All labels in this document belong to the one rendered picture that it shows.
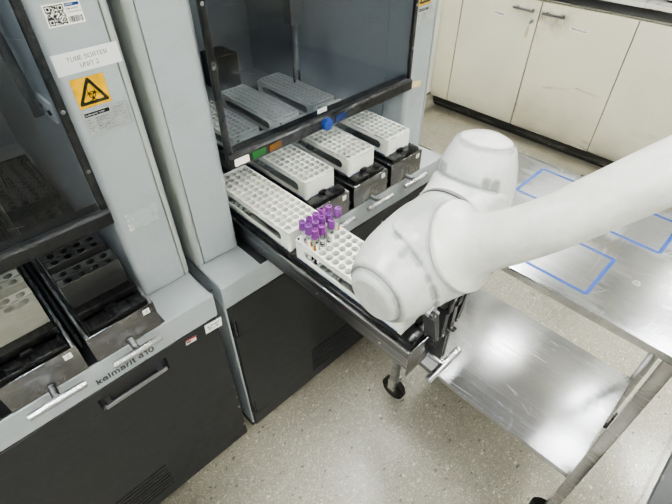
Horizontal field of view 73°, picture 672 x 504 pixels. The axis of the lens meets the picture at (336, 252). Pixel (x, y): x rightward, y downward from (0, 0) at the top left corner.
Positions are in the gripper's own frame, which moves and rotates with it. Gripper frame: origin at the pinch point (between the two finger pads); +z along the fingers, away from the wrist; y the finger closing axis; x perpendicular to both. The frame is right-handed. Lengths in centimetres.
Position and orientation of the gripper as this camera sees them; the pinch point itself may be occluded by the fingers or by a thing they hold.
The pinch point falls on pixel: (438, 341)
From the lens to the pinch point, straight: 88.3
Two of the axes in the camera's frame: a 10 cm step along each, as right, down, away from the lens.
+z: 0.1, 7.4, 6.7
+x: 6.9, 4.8, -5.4
